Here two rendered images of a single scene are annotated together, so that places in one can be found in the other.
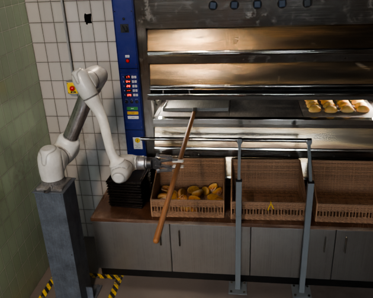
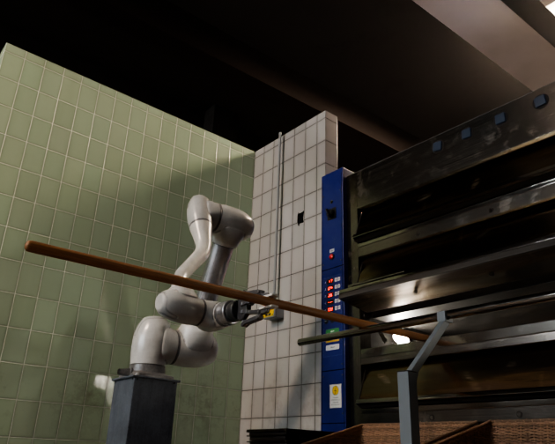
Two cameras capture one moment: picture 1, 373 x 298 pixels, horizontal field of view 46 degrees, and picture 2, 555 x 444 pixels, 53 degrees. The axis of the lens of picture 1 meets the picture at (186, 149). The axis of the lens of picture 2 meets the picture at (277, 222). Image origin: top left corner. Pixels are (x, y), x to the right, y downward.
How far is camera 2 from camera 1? 236 cm
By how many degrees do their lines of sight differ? 63
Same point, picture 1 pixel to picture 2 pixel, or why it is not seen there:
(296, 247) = not seen: outside the picture
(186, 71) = (408, 256)
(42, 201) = (117, 395)
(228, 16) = (461, 152)
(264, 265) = not seen: outside the picture
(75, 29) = (287, 235)
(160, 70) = (373, 264)
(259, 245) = not seen: outside the picture
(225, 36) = (460, 184)
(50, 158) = (144, 325)
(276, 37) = (543, 156)
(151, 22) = (364, 198)
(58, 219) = (121, 430)
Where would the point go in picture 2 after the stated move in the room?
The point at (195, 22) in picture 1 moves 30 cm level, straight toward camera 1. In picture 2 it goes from (416, 178) to (380, 153)
